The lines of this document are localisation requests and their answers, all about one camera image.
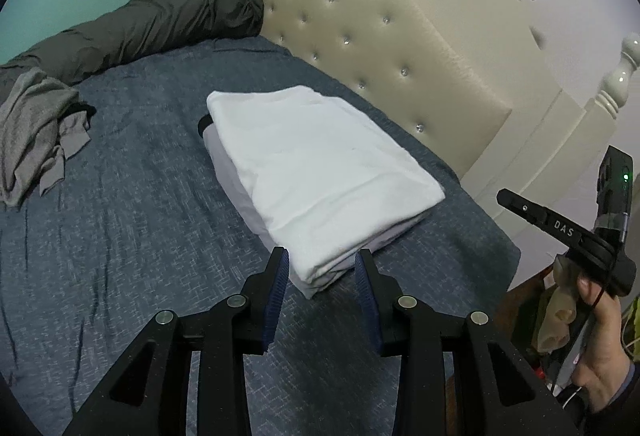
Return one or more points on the white long-sleeve shirt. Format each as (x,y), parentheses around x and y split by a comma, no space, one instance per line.
(313,174)

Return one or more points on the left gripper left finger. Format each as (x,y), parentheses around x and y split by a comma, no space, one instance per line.
(175,359)

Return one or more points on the cream tufted headboard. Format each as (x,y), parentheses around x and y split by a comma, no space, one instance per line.
(467,79)

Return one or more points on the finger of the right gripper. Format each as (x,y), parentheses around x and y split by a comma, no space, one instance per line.
(533,213)

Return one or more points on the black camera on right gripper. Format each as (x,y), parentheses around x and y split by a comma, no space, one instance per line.
(614,192)

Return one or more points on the person's right forearm black sleeve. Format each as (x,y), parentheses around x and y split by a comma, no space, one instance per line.
(619,417)

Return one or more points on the dark grey rolled duvet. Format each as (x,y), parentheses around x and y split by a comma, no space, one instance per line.
(138,29)

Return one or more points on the blue patterned bed cover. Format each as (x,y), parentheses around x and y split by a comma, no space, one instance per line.
(139,224)

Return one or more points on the grey knit sweater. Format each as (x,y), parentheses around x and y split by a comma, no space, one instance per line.
(44,123)

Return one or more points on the person's right hand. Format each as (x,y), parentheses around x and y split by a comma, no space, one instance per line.
(604,364)

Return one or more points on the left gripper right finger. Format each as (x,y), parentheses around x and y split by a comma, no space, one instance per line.
(458,375)

